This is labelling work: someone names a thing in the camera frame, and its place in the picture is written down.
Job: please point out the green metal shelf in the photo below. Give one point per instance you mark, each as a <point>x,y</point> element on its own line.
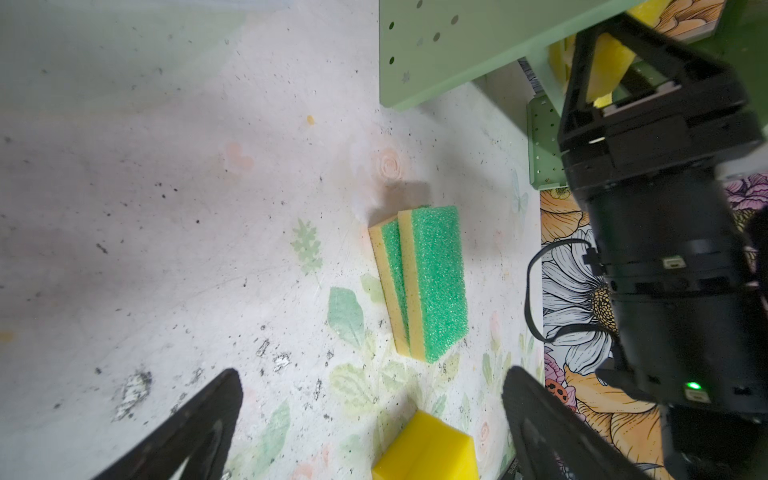
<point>427,48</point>

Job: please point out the yellow sponge lying alone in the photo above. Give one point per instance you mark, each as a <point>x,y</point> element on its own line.
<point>428,448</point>

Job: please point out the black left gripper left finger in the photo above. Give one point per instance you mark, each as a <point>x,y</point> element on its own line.
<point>193,442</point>

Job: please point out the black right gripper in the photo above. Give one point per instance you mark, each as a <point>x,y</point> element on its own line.
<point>700,117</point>

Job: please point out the green-yellow sponge in stack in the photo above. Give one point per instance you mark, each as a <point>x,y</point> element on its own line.
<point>385,240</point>

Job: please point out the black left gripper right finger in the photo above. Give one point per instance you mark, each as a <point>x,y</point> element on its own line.
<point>548,436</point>

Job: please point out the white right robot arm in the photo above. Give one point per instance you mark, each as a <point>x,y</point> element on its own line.
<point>687,290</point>

